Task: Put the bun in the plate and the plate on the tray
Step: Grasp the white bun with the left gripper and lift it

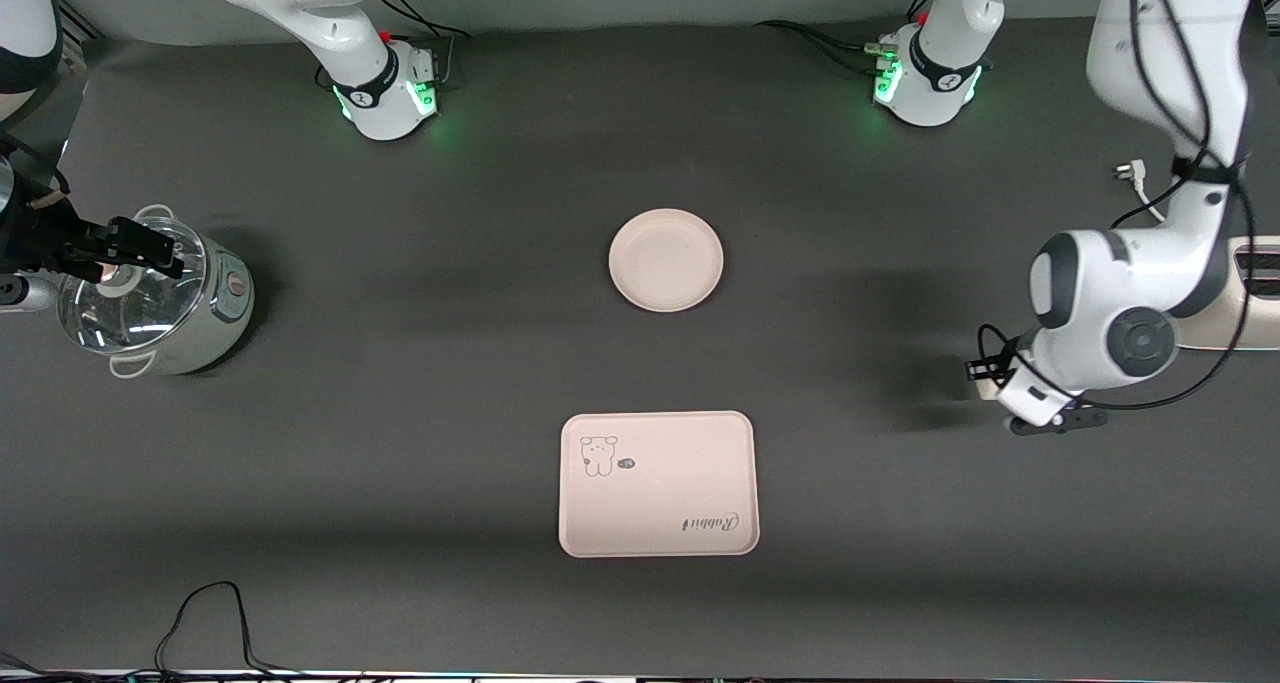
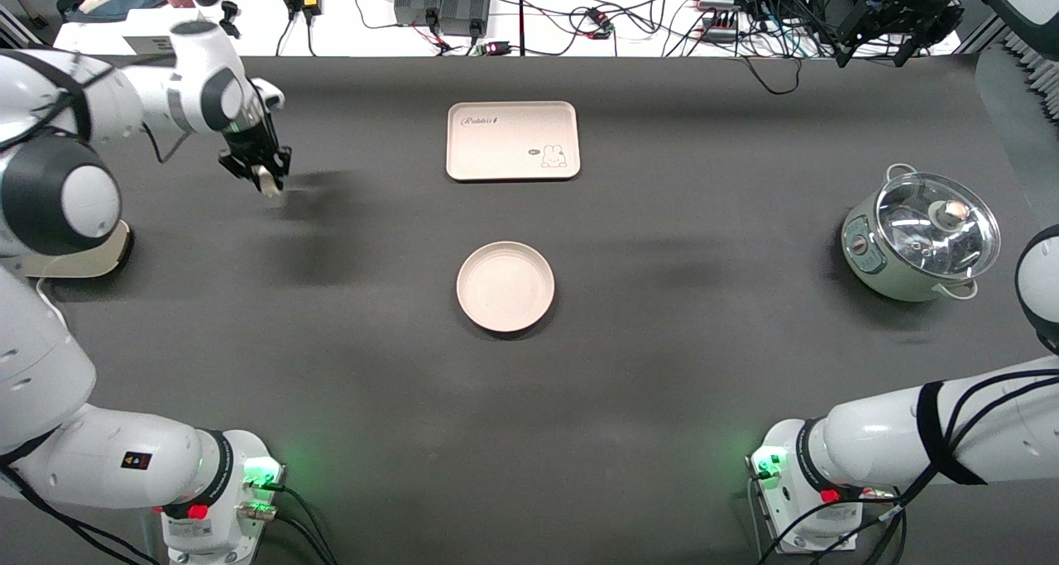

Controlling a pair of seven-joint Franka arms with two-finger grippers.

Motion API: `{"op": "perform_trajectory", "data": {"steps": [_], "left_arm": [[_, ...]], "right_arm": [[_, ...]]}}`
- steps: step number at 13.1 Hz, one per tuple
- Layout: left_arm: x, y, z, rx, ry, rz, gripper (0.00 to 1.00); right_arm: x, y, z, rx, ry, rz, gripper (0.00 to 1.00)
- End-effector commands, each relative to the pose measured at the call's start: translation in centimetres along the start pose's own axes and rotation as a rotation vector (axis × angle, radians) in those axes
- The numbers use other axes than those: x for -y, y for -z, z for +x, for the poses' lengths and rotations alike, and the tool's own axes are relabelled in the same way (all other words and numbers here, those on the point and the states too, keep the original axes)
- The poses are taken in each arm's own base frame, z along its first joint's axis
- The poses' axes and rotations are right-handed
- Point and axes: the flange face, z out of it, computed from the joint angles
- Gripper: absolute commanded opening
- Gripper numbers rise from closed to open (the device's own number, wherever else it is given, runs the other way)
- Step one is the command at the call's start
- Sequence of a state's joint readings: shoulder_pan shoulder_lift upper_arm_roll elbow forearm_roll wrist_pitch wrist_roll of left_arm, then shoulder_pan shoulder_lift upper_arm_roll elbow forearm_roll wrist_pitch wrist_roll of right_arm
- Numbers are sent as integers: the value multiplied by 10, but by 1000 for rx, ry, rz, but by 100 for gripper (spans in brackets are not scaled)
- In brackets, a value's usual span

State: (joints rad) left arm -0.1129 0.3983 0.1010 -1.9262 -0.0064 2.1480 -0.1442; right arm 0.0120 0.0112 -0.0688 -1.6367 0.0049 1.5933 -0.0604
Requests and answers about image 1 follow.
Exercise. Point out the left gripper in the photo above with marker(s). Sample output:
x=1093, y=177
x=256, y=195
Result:
x=981, y=370

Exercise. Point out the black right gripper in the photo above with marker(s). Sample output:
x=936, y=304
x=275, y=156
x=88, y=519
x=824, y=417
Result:
x=38, y=240

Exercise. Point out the white steamed bun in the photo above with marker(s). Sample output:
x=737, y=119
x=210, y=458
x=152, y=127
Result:
x=988, y=390

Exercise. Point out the round white plate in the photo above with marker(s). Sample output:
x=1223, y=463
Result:
x=666, y=260

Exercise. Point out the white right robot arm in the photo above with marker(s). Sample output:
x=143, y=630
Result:
x=385, y=103

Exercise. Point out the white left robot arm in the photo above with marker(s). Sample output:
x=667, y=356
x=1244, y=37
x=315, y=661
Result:
x=1170, y=23

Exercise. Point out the white tray with rabbit print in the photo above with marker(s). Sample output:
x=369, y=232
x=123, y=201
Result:
x=660, y=503

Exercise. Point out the glass cooker lid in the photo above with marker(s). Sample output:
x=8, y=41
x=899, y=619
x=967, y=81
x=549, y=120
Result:
x=120, y=318

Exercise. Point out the pale green electric cooker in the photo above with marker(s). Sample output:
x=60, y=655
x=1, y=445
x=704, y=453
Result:
x=215, y=333

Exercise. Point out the white toaster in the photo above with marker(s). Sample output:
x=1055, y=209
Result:
x=1260, y=323

